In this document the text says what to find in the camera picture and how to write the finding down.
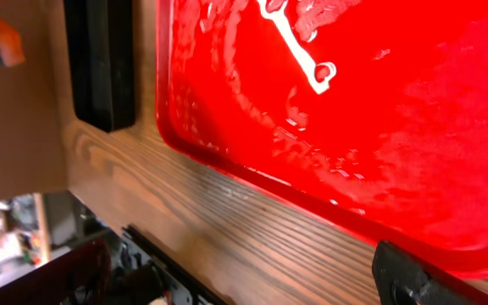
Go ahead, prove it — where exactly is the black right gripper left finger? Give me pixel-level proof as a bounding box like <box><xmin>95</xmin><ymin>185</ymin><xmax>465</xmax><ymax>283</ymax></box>
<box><xmin>0</xmin><ymin>239</ymin><xmax>111</xmax><ymax>304</ymax></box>

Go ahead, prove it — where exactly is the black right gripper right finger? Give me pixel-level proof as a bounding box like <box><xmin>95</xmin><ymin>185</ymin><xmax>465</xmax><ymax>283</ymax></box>
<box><xmin>372</xmin><ymin>241</ymin><xmax>488</xmax><ymax>305</ymax></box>

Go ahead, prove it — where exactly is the red plastic tray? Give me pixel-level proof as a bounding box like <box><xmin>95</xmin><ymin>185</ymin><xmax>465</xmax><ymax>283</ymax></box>
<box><xmin>156</xmin><ymin>0</ymin><xmax>488</xmax><ymax>278</ymax></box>

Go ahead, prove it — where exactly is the black rectangular water tray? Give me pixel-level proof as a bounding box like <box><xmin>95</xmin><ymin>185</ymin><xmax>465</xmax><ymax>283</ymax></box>
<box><xmin>64</xmin><ymin>0</ymin><xmax>136</xmax><ymax>132</ymax></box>

